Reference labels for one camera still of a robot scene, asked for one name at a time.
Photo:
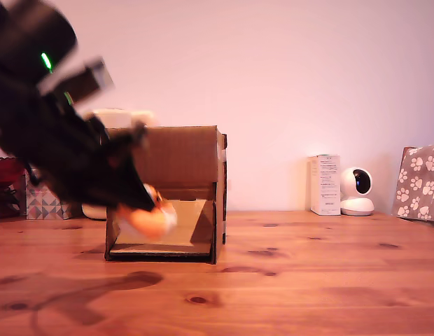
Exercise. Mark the orange and white footbag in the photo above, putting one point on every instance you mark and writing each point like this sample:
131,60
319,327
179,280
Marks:
150,224

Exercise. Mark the cardboard dice tower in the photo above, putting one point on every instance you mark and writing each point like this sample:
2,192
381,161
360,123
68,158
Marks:
182,157

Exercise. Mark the cream electric kettle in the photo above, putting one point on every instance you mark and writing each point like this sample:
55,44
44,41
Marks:
112,117

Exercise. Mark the triangle pattern box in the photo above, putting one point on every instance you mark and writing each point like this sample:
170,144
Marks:
45,206

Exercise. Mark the red glass goblet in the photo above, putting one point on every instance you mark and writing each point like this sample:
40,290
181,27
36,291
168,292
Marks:
3,168

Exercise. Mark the white printed carton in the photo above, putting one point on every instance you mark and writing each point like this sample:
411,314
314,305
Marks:
325,185

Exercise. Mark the paw print fabric bag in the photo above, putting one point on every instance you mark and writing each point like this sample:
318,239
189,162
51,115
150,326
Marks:
420,182

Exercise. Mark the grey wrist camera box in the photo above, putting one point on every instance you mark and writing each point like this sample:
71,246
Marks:
98,73

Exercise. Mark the small white round camera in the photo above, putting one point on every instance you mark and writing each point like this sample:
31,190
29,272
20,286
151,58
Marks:
357,203

